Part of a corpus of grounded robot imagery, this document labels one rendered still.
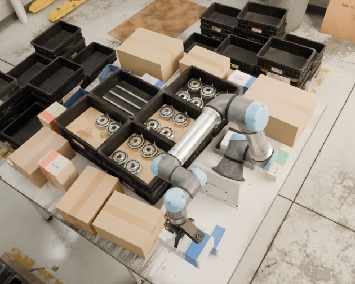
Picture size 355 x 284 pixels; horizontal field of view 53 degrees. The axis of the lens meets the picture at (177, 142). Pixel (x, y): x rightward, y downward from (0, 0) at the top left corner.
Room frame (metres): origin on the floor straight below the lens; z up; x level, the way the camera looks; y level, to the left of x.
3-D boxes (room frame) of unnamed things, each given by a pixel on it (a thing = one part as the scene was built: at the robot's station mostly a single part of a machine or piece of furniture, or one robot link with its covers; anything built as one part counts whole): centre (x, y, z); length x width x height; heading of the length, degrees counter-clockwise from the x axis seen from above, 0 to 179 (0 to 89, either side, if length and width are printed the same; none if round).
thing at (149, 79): (1.93, 0.14, 0.75); 0.20 x 0.12 x 0.09; 44
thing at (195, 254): (0.60, 0.02, 1.09); 0.20 x 0.12 x 0.09; 50
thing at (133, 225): (0.86, 0.31, 0.78); 0.30 x 0.22 x 0.16; 57
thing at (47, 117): (1.71, 0.80, 0.81); 0.16 x 0.12 x 0.07; 135
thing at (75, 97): (1.88, 0.66, 0.74); 0.20 x 0.15 x 0.07; 143
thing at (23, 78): (2.66, 1.26, 0.31); 0.40 x 0.30 x 0.34; 140
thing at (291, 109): (1.52, -0.66, 0.80); 0.40 x 0.30 x 0.20; 48
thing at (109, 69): (2.11, 0.41, 0.74); 0.20 x 0.15 x 0.07; 57
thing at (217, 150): (1.31, -0.39, 0.73); 0.27 x 0.20 x 0.05; 51
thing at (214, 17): (3.12, -0.62, 0.31); 0.40 x 0.30 x 0.34; 50
